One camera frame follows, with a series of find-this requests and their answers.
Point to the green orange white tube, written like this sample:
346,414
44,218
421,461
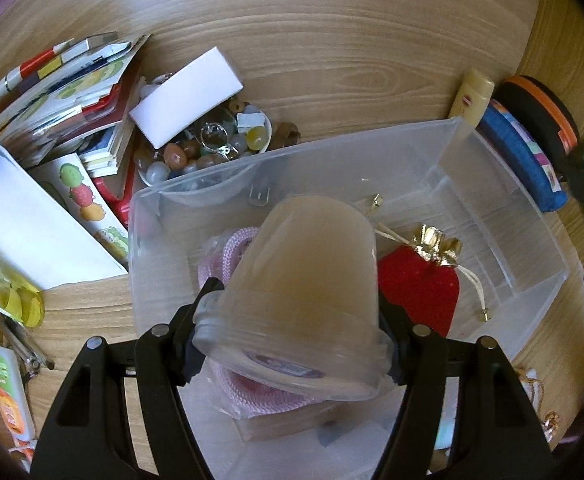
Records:
12,395

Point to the blue fabric pencil case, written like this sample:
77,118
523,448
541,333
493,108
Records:
522,160

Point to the translucent jar with beige filling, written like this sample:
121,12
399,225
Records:
302,285

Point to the metal nail clipper set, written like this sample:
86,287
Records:
27,347

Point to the red velvet pouch gold trim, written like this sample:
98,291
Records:
417,285

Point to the white bowl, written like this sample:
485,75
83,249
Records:
266,132

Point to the yellow green packet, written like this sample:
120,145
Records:
17,300

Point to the fruit sticker sheet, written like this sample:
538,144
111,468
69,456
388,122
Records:
84,195

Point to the wooden desktop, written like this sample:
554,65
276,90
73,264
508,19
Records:
322,35

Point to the white rectangular box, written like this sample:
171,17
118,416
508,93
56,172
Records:
187,95

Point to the clear plastic storage bin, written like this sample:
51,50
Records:
472,170

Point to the stack of sticker booklets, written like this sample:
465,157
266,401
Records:
72,105

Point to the black orange round case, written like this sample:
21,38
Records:
537,110

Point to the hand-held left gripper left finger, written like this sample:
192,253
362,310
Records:
192,357

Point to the pile of coloured stone beads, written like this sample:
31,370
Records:
182,157

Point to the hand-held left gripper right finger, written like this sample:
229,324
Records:
397,355

